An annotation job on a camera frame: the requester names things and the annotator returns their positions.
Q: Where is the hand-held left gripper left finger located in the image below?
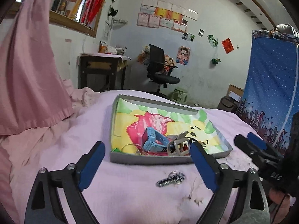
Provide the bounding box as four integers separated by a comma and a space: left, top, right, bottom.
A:
24, 141, 106, 224

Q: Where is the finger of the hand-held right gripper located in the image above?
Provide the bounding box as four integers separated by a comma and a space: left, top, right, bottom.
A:
247, 132, 283, 160
234, 134, 269, 168

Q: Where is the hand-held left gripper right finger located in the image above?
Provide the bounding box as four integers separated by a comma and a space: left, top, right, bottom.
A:
189, 141, 271, 224

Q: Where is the white hair claw clip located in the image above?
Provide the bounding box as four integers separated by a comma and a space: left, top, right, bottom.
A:
167, 132, 190, 157

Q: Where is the black charm keyring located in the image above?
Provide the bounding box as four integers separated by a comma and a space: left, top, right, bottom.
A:
156, 171, 185, 188

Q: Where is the grey shallow cardboard box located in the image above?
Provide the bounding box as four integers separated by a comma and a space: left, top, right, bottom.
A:
110, 94, 233, 165

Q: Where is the blue smartwatch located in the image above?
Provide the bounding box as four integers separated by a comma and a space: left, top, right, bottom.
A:
142, 127, 170, 153

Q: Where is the person's right forearm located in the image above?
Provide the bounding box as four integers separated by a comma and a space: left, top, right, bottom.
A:
279, 112, 299, 199

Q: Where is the person's right hand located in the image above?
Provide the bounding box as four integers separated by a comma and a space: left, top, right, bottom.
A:
269, 189, 291, 215

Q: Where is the brown bag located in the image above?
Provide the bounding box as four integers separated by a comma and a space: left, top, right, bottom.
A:
217, 96, 237, 114

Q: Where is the brown cardboard box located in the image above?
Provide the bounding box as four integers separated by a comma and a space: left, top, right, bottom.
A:
228, 83, 244, 102

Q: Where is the blue printed curtain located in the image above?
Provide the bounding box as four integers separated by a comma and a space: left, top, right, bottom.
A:
237, 30, 299, 154

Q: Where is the colourful painted cloth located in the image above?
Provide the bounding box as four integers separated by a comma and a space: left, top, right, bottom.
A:
112, 97, 227, 155

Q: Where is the pink crumpled bedsheet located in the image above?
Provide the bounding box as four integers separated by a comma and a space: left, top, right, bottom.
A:
62, 79, 102, 109

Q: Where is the green plastic stool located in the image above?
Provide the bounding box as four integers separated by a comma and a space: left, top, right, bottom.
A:
168, 87, 189, 104

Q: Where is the dark wooden desk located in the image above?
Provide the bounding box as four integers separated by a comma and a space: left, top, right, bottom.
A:
78, 52, 131, 91

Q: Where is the pink curtain with hem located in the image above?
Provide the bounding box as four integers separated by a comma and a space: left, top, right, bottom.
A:
0, 0, 74, 136

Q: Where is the stack of papers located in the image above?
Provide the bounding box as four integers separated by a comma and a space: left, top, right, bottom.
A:
106, 47, 128, 56

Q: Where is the black office chair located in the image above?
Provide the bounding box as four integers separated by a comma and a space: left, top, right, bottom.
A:
147, 44, 181, 97

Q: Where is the colourful paper decoration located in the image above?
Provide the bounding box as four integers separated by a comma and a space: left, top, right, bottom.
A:
137, 48, 151, 66

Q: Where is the wooden framed barred window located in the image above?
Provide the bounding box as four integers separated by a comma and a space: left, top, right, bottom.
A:
49, 0, 112, 38

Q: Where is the yellow windowsill box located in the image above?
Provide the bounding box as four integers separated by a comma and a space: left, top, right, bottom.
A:
67, 0, 83, 19

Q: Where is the red hanging cloth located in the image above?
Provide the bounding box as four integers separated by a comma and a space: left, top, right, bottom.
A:
84, 0, 106, 26

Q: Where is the colourful windowsill box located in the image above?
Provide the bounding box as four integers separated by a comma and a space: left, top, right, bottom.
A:
51, 0, 67, 14

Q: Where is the thin ring bangle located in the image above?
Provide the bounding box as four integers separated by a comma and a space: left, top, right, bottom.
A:
121, 143, 141, 155

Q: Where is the white cable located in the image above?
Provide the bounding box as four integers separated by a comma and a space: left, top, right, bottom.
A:
273, 37, 299, 150

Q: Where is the red diamond wall poster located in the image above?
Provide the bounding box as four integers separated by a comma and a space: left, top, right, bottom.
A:
221, 38, 234, 55

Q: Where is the cartoon figures wall poster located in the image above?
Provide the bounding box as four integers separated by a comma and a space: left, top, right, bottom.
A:
164, 55, 177, 73

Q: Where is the cartoon face wall poster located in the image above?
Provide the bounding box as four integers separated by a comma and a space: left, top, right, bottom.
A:
176, 46, 191, 66

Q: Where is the white wall paper sheet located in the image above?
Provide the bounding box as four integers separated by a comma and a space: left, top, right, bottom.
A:
103, 21, 112, 40

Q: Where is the group of wall certificates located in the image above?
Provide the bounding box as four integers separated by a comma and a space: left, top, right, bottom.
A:
137, 0, 199, 33

